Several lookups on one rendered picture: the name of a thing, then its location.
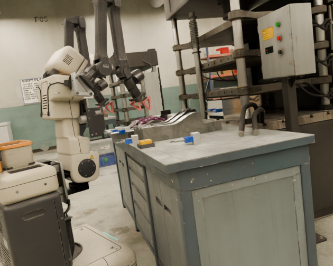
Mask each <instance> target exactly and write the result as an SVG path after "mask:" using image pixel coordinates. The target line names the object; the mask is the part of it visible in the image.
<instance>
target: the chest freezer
mask: <svg viewBox="0 0 333 266"><path fill-rule="evenodd" d="M10 124H11V122H10V121H9V122H2V123H0V143H6V142H10V141H14V140H13V135H12V130H11V125H10Z"/></svg>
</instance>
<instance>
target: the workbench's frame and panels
mask: <svg viewBox="0 0 333 266"><path fill-rule="evenodd" d="M112 141H113V147H114V154H115V161H116V167H117V174H118V181H119V187H120V192H121V198H122V205H123V208H127V210H128V212H129V213H130V215H131V217H132V219H133V220H134V223H135V228H136V231H137V232H139V231H140V232H141V234H142V235H143V237H144V239H145V241H146V242H147V244H148V246H149V248H150V249H151V251H152V253H153V254H154V256H155V261H156V266H318V258H317V246H316V233H315V220H314V213H313V200H312V187H311V175H310V157H309V144H312V143H315V136H309V137H303V138H298V139H294V140H288V141H283V142H278V143H274V144H270V145H265V146H259V147H254V148H249V149H244V150H239V151H234V152H231V153H225V154H221V155H216V156H210V157H205V158H200V159H195V160H190V161H185V162H181V163H176V164H172V165H166V166H164V165H163V164H161V163H159V162H158V161H156V160H155V159H153V158H151V157H149V156H148V155H146V154H144V153H143V152H141V151H139V150H137V149H136V148H134V147H132V146H131V145H129V144H126V143H119V144H116V142H119V141H122V140H120V139H112Z"/></svg>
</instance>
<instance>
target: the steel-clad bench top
mask: <svg viewBox="0 0 333 266"><path fill-rule="evenodd" d="M221 127H222V130H218V131H212V132H207V133H203V134H200V139H201V143H200V144H195V145H194V144H192V143H191V142H189V143H185V142H184V141H181V142H171V141H174V140H179V139H183V137H180V138H174V139H168V140H162V141H156V142H154V143H155V147H150V148H144V149H139V148H138V147H137V145H134V146H133V145H132V144H129V145H131V146H132V147H134V148H136V149H137V150H139V151H141V152H143V153H144V154H146V155H148V156H149V157H151V158H153V159H155V160H156V161H158V162H159V163H161V164H163V165H164V166H166V165H172V164H176V163H181V162H187V161H190V160H195V159H200V158H205V157H210V156H216V155H221V154H225V153H231V152H234V151H239V150H244V149H249V148H254V147H259V146H265V145H270V144H274V143H280V142H283V141H288V140H294V139H298V138H303V137H309V136H314V134H304V133H298V132H288V131H278V130H268V129H259V134H258V135H257V136H255V135H253V128H248V127H245V131H244V136H243V137H240V136H239V135H238V131H239V127H238V126H228V125H221Z"/></svg>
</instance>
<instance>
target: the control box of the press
mask: <svg viewBox="0 0 333 266"><path fill-rule="evenodd" d="M257 22H258V26H257V30H258V33H259V39H260V50H261V61H262V67H261V68H262V73H263V79H264V80H269V79H272V80H274V81H276V80H278V79H280V80H281V82H282V93H283V104H284V116H285V128H286V131H288V132H298V133H300V131H299V119H298V106H297V94H296V87H295V80H296V78H297V77H303V76H305V74H311V73H316V63H315V49H314V41H313V28H312V14H311V3H295V4H288V5H286V6H283V7H281V8H279V9H277V10H276V11H273V12H271V13H269V14H267V15H265V16H262V17H260V18H258V19H257ZM326 240H327V238H326V237H324V236H322V235H320V234H318V233H316V244H318V243H321V242H324V241H326Z"/></svg>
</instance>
